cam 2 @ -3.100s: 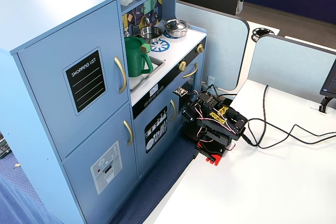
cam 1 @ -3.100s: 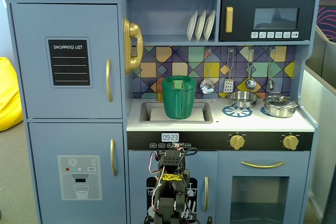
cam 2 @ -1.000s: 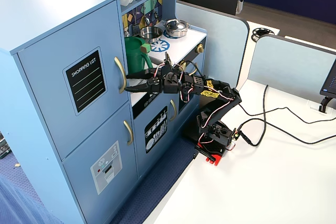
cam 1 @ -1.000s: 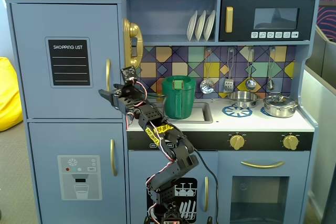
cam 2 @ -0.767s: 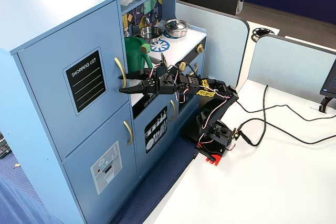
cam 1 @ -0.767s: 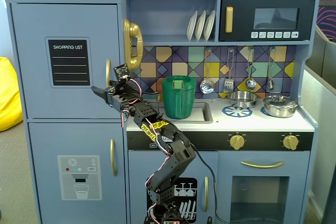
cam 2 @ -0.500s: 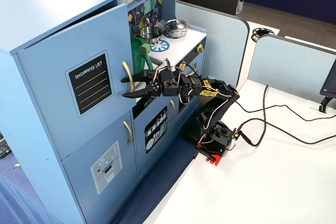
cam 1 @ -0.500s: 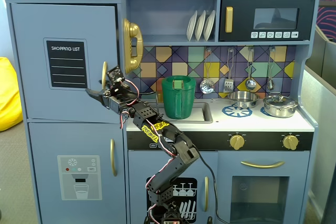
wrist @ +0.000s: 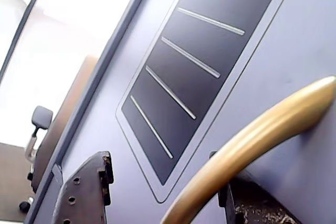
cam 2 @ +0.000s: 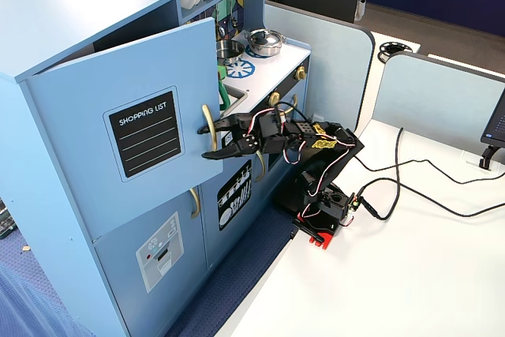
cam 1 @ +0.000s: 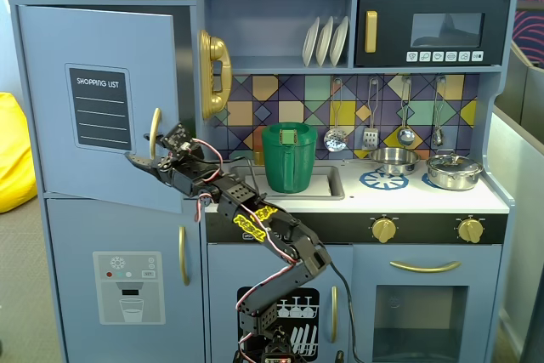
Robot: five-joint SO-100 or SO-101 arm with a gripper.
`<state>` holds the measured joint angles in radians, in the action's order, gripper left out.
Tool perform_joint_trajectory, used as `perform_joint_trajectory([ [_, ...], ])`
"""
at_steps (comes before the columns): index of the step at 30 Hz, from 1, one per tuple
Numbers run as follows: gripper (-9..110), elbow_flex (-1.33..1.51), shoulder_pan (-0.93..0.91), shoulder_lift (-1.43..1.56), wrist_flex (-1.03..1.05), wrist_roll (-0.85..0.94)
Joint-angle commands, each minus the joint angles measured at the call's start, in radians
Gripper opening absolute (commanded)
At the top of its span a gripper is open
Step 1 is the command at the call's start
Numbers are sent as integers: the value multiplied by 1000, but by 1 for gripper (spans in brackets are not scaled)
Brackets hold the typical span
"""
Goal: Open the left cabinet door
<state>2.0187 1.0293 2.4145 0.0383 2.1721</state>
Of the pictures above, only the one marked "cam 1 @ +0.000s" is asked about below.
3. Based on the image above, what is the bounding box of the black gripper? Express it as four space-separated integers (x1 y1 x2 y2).
124 133 223 197

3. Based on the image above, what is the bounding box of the blue door with shopping list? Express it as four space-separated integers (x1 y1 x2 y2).
16 4 184 215

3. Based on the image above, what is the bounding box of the blue door with ice dispenser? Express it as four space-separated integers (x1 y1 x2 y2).
44 197 207 363

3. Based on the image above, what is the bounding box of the blue door with dishwasher print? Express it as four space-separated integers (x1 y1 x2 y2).
207 243 354 363

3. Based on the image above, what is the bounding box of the blue oven door with window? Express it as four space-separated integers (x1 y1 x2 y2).
351 243 504 363

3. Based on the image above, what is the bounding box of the open steel toy pan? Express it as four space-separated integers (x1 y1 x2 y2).
367 147 422 177

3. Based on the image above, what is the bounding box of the gold toy telephone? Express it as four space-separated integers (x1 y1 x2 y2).
198 30 234 121

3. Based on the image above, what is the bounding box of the green plastic pitcher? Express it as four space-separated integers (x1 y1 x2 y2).
260 122 319 194

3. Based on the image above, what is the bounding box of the yellow beanbag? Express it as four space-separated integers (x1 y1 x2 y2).
0 91 38 214

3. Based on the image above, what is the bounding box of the steel sink basin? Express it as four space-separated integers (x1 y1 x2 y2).
224 162 345 201

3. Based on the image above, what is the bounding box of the steel slotted spoon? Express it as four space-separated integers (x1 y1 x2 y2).
323 77 349 153

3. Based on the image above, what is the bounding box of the white toy plate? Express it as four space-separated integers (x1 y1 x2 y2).
302 16 321 68
315 16 335 68
330 16 350 67

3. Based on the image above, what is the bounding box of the steel slotted spatula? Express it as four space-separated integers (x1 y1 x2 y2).
362 77 380 151

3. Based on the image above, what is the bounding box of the gold stove knob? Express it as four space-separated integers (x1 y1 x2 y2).
457 217 485 245
371 217 399 245

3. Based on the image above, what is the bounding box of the steel ladle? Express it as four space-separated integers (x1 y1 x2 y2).
396 77 416 147

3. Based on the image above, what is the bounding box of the dark toy microwave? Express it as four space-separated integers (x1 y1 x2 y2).
354 0 511 68

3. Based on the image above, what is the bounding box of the steel hanging whisk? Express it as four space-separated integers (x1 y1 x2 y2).
432 76 447 147

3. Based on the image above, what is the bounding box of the steel toy pot with lid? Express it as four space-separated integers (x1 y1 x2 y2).
425 150 485 191

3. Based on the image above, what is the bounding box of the small camera circuit board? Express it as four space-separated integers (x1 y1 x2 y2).
163 122 192 151

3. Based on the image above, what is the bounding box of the black cable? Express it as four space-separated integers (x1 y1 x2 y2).
326 260 366 363

